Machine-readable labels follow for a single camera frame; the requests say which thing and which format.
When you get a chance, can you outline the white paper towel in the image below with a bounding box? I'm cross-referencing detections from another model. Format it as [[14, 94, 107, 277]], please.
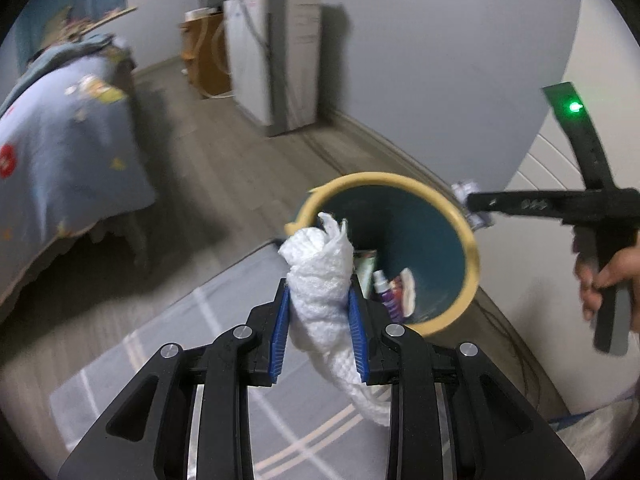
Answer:
[[279, 212, 390, 427]]

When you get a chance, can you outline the person's right hand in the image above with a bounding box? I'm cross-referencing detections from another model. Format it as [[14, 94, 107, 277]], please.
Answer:
[[574, 246, 640, 334]]

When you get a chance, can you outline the white crumpled tissue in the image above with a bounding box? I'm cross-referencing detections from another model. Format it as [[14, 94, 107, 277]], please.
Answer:
[[451, 179, 494, 231]]

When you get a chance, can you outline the grey rug with white lines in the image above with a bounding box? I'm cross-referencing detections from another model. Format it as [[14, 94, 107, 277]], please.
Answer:
[[49, 242, 402, 480]]

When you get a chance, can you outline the teal bin with yellow rim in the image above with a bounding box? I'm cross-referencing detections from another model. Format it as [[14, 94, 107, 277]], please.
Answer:
[[284, 171, 480, 337]]

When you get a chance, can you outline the red and white carton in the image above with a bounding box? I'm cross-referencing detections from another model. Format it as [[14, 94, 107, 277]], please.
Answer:
[[392, 268, 416, 318]]

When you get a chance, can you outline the small purple bottle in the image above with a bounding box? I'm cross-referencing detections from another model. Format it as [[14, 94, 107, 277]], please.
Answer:
[[373, 270, 404, 323]]

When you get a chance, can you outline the green and white box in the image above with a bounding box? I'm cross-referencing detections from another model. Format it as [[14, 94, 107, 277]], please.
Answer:
[[354, 250, 378, 298]]

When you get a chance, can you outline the bed with blue duvet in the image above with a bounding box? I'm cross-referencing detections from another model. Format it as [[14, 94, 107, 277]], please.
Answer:
[[1, 35, 156, 312]]

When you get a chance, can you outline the white air purifier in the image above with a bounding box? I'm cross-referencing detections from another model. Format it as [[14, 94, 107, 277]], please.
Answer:
[[224, 0, 321, 136]]

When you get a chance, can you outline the wooden side cabinet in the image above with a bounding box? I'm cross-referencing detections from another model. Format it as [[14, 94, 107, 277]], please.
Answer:
[[179, 8, 232, 100]]

